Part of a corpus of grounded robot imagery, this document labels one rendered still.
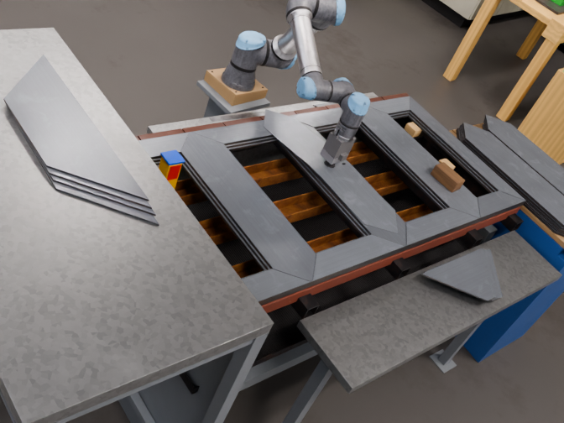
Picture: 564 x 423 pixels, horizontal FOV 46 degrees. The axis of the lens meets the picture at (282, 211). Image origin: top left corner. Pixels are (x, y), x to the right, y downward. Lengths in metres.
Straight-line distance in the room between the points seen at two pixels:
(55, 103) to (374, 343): 1.18
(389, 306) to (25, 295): 1.20
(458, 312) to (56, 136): 1.42
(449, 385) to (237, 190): 1.50
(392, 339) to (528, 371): 1.52
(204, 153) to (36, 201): 0.78
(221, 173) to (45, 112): 0.64
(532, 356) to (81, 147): 2.56
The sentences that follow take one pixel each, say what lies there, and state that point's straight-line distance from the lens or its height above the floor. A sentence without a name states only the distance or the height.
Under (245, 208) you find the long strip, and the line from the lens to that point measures 2.18.
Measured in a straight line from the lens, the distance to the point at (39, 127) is 1.92.
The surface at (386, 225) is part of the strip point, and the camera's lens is 2.38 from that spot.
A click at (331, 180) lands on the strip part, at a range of 2.42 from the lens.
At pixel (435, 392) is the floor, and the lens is 3.17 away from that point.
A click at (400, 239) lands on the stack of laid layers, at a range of 2.36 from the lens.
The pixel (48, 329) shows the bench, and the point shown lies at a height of 1.05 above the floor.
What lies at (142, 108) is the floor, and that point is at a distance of 3.95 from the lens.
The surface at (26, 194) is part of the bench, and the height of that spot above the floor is 1.05.
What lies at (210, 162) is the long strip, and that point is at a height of 0.84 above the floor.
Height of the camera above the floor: 2.25
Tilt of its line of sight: 39 degrees down
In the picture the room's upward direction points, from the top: 24 degrees clockwise
